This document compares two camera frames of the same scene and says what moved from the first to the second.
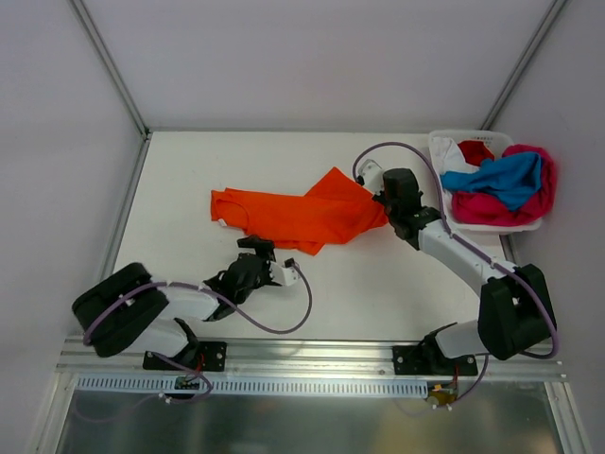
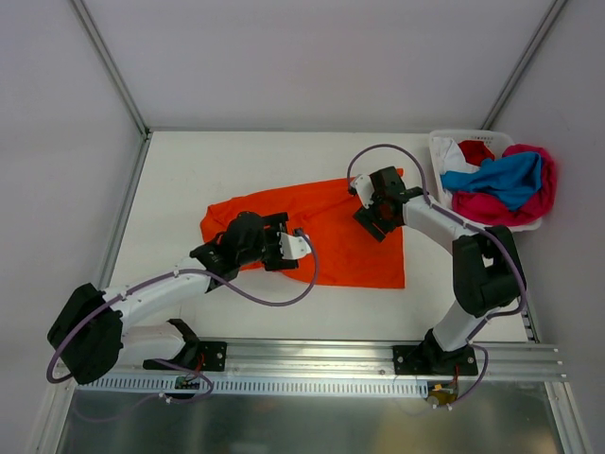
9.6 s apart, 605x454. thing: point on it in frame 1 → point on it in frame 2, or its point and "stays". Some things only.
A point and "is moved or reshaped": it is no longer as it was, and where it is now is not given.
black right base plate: [428, 360] stays
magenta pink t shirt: [488, 209] stays
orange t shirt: [335, 210] is moved or reshaped
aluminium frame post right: [552, 15] stays
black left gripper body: [258, 253] → [273, 242]
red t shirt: [475, 151] stays
